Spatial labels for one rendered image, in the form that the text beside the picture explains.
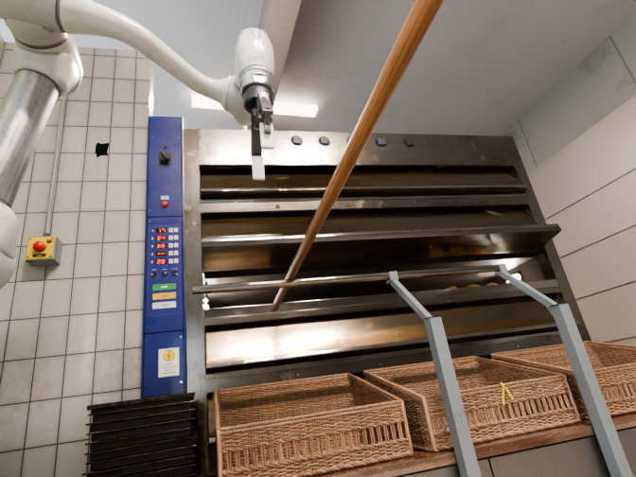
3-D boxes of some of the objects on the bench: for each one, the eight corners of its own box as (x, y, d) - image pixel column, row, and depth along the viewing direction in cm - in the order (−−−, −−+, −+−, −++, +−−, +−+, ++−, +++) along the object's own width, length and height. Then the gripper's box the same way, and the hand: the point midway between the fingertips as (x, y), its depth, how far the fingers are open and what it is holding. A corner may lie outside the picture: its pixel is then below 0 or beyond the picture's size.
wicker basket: (214, 472, 143) (211, 390, 153) (362, 445, 158) (350, 372, 168) (216, 496, 100) (211, 379, 110) (418, 455, 115) (397, 357, 125)
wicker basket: (505, 418, 174) (486, 353, 184) (609, 399, 188) (586, 340, 198) (598, 420, 130) (567, 335, 141) (724, 396, 144) (687, 319, 154)
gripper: (238, 124, 114) (241, 189, 106) (249, 55, 92) (255, 131, 84) (264, 126, 116) (269, 191, 108) (281, 60, 95) (290, 134, 87)
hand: (262, 161), depth 97 cm, fingers open, 13 cm apart
